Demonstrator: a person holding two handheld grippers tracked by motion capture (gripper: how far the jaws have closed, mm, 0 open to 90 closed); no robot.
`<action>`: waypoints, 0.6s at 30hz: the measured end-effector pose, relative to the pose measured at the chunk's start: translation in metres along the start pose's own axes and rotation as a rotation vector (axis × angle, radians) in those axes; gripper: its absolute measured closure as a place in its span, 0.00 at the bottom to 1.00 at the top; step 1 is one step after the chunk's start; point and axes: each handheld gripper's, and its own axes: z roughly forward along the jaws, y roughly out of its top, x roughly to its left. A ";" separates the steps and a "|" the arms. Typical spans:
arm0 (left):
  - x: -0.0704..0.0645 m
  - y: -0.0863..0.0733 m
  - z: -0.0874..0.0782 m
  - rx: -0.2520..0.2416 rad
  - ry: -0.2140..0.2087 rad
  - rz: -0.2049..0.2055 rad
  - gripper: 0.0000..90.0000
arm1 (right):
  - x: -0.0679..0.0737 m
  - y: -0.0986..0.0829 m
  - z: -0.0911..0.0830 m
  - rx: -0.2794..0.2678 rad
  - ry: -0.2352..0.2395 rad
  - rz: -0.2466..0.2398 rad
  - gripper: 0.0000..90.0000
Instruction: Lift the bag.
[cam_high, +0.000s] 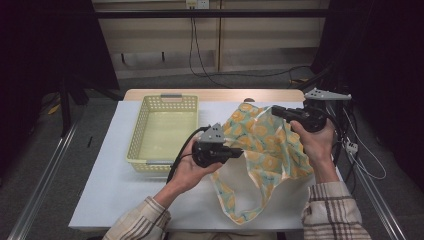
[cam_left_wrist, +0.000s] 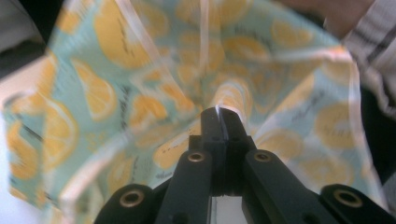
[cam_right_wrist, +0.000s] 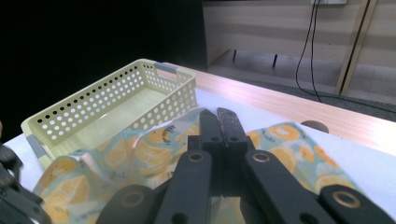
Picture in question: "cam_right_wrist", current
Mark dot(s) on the white wall socket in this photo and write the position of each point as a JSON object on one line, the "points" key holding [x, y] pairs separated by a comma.
{"points": [[330, 1]]}

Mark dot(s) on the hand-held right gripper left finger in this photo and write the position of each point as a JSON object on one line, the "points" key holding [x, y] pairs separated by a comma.
{"points": [[209, 130]]}

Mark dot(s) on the yellow perforated plastic basket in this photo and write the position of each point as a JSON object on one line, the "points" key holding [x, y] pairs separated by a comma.
{"points": [[124, 105]]}

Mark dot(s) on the wooden post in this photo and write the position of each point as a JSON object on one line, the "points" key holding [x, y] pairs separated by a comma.
{"points": [[355, 49]]}

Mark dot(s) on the orange slice print cloth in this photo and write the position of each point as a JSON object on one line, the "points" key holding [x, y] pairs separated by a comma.
{"points": [[93, 174]]}

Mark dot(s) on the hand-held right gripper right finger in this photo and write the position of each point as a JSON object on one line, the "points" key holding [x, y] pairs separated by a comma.
{"points": [[232, 127]]}

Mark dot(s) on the wooden cabinet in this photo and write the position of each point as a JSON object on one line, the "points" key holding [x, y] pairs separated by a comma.
{"points": [[264, 28]]}

